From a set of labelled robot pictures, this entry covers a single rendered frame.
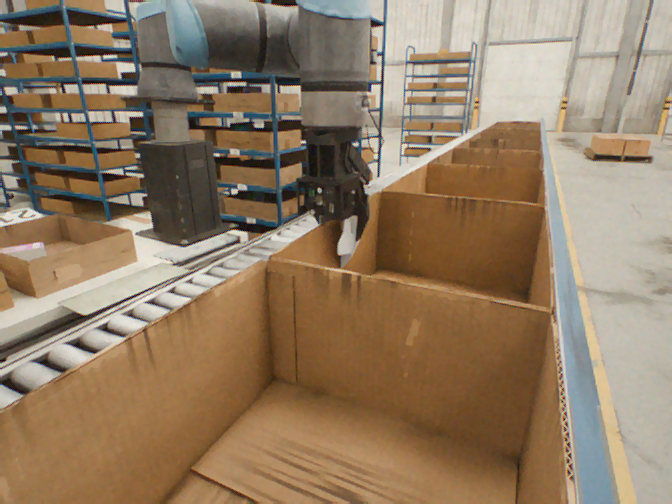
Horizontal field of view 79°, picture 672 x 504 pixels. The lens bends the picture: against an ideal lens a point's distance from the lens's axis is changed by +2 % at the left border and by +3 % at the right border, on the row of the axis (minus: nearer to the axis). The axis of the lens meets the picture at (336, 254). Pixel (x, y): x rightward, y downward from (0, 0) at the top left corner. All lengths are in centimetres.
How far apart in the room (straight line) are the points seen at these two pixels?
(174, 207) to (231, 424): 108
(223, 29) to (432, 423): 54
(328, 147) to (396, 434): 36
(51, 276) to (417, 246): 91
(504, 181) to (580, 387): 69
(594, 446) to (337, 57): 49
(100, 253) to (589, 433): 117
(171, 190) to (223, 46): 90
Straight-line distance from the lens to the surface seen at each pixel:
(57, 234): 166
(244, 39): 63
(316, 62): 54
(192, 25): 62
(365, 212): 59
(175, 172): 143
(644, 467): 194
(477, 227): 77
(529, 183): 114
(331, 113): 53
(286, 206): 246
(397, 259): 82
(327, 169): 56
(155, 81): 146
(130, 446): 38
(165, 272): 125
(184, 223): 147
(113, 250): 131
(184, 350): 39
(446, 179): 116
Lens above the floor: 122
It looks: 21 degrees down
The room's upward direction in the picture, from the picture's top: straight up
